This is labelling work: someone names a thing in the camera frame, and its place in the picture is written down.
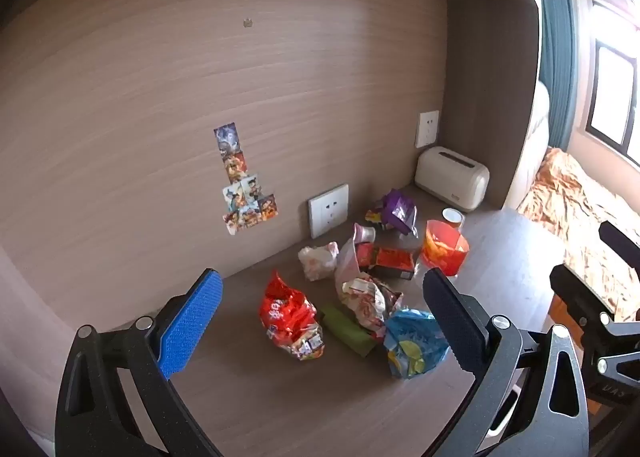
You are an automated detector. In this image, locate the green packet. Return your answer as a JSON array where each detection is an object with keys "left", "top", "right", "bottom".
[{"left": 320, "top": 303, "right": 381, "bottom": 357}]

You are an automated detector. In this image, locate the red snack packet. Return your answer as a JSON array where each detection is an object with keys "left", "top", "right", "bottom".
[{"left": 258, "top": 270, "right": 326, "bottom": 362}]

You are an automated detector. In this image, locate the pink white spout pouch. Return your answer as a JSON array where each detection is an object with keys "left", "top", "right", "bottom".
[{"left": 334, "top": 237, "right": 373, "bottom": 290}]

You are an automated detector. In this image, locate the orange blanket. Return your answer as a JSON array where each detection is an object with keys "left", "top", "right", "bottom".
[{"left": 516, "top": 147, "right": 640, "bottom": 323}]

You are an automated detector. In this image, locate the orange red paper cup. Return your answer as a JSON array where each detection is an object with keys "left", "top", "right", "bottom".
[{"left": 419, "top": 219, "right": 471, "bottom": 278}]

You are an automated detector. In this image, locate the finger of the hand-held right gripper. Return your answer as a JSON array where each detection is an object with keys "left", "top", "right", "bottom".
[
  {"left": 549, "top": 263, "right": 640, "bottom": 380},
  {"left": 599, "top": 221, "right": 640, "bottom": 284}
]

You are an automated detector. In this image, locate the teal curtain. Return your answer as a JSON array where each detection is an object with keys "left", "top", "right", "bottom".
[{"left": 532, "top": 0, "right": 576, "bottom": 150}]

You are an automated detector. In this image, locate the window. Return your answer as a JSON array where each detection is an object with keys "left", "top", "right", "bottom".
[{"left": 582, "top": 0, "right": 640, "bottom": 168}]

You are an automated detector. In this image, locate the cluster of picture stickers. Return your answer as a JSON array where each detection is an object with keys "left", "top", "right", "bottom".
[{"left": 213, "top": 122, "right": 279, "bottom": 236}]

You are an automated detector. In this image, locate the white wall socket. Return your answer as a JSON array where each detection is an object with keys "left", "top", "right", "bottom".
[
  {"left": 307, "top": 183, "right": 351, "bottom": 240},
  {"left": 415, "top": 110, "right": 441, "bottom": 149}
]

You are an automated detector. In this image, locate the red cigarette box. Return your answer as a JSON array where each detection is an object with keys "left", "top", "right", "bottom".
[{"left": 356, "top": 243, "right": 421, "bottom": 280}]

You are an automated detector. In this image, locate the blue chips bag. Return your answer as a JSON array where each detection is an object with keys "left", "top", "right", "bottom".
[{"left": 382, "top": 308, "right": 451, "bottom": 380}]

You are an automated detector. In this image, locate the cream toaster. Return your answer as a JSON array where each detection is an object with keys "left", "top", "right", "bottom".
[{"left": 414, "top": 146, "right": 491, "bottom": 213}]

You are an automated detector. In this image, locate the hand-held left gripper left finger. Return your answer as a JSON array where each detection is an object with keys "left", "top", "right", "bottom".
[{"left": 55, "top": 267, "right": 226, "bottom": 457}]

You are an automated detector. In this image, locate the white padded headboard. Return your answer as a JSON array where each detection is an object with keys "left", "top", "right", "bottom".
[{"left": 505, "top": 80, "right": 551, "bottom": 210}]

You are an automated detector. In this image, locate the crumpled white red wrapper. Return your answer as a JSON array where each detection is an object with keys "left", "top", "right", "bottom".
[{"left": 341, "top": 274, "right": 404, "bottom": 340}]

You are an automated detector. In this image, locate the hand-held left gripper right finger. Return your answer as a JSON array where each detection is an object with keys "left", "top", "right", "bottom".
[{"left": 422, "top": 267, "right": 591, "bottom": 457}]

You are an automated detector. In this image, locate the purple snack wrapper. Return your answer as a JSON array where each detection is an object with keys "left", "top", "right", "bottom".
[{"left": 365, "top": 190, "right": 418, "bottom": 238}]

